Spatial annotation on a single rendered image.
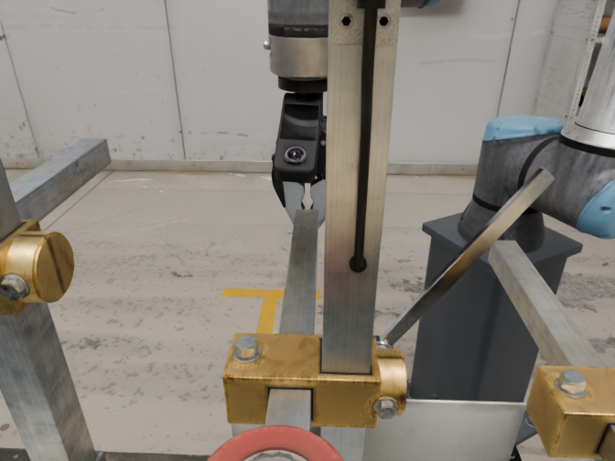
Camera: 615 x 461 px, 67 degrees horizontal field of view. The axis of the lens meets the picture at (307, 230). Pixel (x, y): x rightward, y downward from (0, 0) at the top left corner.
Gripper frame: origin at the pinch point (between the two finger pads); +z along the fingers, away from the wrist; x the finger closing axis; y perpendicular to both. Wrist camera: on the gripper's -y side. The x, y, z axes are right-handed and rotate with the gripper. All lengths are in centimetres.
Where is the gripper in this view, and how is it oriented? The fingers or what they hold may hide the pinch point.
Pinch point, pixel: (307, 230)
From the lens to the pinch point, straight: 63.2
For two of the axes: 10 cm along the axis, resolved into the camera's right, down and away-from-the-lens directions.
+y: 0.4, -4.9, 8.7
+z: 0.0, 8.7, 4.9
